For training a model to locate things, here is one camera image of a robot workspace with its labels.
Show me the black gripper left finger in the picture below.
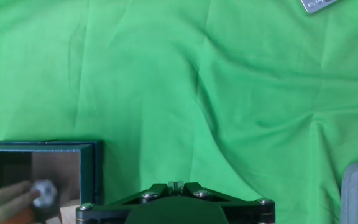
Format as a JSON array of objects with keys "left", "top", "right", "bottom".
[{"left": 75, "top": 181, "right": 176, "bottom": 224}]

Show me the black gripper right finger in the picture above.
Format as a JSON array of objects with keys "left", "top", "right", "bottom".
[{"left": 176, "top": 181, "right": 276, "bottom": 224}]

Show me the small wooden block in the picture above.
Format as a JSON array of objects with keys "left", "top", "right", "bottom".
[{"left": 59, "top": 203, "right": 83, "bottom": 224}]

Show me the dark green gift box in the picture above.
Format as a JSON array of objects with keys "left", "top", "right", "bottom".
[{"left": 0, "top": 139, "right": 104, "bottom": 224}]

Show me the small toy soccer ball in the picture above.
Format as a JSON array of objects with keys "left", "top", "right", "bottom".
[{"left": 30, "top": 179, "right": 58, "bottom": 208}]

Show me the orange toy basketball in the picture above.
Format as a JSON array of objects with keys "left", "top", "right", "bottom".
[{"left": 0, "top": 207, "right": 37, "bottom": 224}]

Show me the person right hand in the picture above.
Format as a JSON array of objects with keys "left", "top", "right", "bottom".
[{"left": 0, "top": 179, "right": 42, "bottom": 224}]

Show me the green cloth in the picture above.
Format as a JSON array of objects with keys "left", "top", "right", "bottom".
[{"left": 0, "top": 0, "right": 358, "bottom": 224}]

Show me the silver digital scale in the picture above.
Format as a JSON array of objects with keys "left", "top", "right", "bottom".
[{"left": 300, "top": 0, "right": 340, "bottom": 14}]

